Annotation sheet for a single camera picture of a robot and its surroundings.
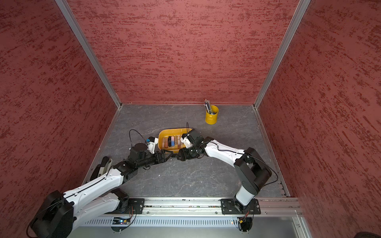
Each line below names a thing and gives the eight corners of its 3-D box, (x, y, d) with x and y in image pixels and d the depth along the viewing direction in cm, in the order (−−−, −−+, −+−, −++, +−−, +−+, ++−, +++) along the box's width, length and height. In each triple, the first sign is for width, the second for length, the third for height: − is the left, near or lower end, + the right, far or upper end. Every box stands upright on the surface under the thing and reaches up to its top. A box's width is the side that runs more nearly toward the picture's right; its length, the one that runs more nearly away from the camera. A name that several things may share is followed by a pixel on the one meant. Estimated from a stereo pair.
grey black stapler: (94, 180, 84) (89, 177, 80) (103, 159, 92) (99, 156, 88) (105, 180, 84) (100, 177, 80) (113, 159, 92) (109, 156, 89)
